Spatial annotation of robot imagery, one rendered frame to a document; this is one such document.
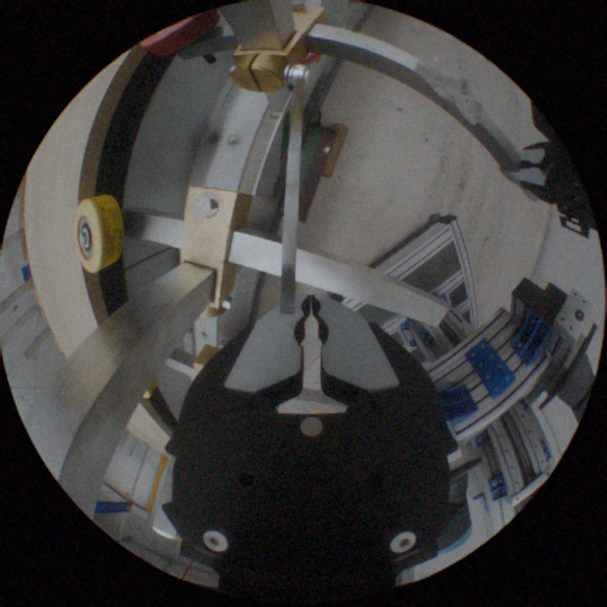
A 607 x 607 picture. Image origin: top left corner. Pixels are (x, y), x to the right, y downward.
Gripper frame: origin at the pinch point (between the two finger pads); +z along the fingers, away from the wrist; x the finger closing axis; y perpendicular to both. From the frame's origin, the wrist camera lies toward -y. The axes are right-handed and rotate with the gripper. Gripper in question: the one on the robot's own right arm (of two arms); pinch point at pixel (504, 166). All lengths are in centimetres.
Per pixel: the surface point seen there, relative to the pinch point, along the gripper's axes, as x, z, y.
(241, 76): -8.6, -3.1, -32.0
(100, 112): -10.9, -7.1, -48.1
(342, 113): 40, 83, -23
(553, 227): 117, 74, 236
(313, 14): 2.3, -4.6, -28.9
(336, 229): -26, 83, -5
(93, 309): -36, -8, -48
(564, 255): 88, 47, 235
